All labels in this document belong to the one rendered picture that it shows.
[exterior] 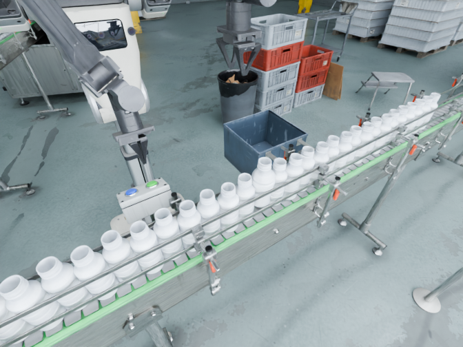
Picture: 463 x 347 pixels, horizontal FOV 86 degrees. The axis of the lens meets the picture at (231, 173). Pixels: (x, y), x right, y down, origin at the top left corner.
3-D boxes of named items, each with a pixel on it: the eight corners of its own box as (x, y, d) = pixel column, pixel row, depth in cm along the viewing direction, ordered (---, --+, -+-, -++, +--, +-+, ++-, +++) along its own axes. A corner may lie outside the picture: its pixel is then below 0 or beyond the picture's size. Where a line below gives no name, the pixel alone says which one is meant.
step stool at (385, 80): (385, 93, 388) (397, 65, 361) (402, 111, 342) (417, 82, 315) (355, 92, 390) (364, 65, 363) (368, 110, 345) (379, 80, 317)
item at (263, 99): (262, 109, 298) (263, 91, 283) (240, 98, 322) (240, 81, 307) (295, 96, 327) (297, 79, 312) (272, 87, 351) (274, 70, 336)
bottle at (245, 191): (245, 204, 81) (247, 167, 70) (257, 217, 78) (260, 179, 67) (231, 213, 79) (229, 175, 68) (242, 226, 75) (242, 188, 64)
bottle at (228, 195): (223, 215, 78) (222, 176, 67) (241, 221, 77) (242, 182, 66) (215, 229, 74) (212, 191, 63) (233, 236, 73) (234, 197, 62)
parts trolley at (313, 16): (306, 71, 462) (319, 8, 397) (286, 62, 497) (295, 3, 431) (343, 61, 505) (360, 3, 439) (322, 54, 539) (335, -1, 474)
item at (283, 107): (260, 125, 313) (261, 109, 298) (239, 113, 337) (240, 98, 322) (292, 111, 341) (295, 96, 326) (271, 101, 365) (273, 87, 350)
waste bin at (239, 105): (231, 141, 287) (231, 87, 244) (212, 124, 315) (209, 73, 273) (262, 130, 305) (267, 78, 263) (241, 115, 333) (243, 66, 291)
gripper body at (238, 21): (238, 31, 64) (238, -4, 59) (262, 40, 57) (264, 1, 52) (215, 34, 61) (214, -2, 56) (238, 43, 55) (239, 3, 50)
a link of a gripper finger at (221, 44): (237, 63, 69) (238, 25, 63) (252, 71, 65) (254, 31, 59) (215, 68, 67) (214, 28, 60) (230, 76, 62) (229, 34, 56)
